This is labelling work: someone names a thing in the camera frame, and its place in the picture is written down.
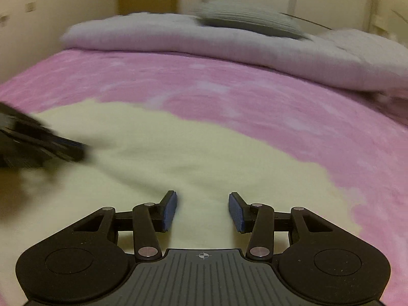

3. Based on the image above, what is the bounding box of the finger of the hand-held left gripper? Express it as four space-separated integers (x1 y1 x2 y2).
41 131 90 162

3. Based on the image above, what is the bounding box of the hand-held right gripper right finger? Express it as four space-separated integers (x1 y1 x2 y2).
228 192 336 260

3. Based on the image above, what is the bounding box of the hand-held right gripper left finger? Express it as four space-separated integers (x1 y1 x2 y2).
73 190 178 261

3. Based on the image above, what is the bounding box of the cream garment with blue stripe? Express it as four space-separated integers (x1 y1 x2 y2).
0 100 364 306

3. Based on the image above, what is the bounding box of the pink fleece blanket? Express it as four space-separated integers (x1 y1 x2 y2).
0 48 408 306

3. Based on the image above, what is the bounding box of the pale lavender quilt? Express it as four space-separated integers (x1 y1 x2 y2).
60 12 408 92

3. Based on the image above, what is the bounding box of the grey striped pillow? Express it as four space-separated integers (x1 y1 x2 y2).
190 1 313 41

